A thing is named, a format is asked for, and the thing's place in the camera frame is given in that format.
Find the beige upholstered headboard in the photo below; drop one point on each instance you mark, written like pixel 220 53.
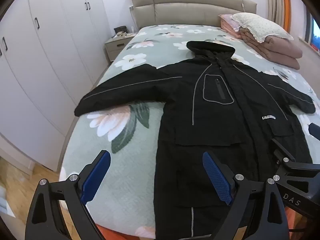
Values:
pixel 187 7

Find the black hooded jacket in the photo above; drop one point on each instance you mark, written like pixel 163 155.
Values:
pixel 212 105

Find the window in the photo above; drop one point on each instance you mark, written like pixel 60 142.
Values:
pixel 315 35

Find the beige and orange curtain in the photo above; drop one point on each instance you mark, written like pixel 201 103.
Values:
pixel 278 0

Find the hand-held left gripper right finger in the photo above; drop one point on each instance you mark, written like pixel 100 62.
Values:
pixel 217 177

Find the white wardrobe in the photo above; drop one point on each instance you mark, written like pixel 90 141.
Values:
pixel 50 55

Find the white floral pillow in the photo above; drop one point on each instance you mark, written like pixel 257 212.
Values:
pixel 262 26

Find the dark box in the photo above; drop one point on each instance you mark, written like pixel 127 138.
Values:
pixel 120 29

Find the bed with floral green sheet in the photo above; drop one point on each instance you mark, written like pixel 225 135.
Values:
pixel 130 180

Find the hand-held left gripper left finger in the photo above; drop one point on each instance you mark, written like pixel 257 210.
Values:
pixel 96 175

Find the beige nightstand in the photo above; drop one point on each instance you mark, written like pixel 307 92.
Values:
pixel 117 47

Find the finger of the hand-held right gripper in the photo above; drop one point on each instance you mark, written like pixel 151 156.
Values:
pixel 282 151
pixel 314 130

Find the pink pillow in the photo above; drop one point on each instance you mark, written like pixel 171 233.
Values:
pixel 228 23

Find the folded pink quilt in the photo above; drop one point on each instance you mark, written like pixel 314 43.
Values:
pixel 277 50

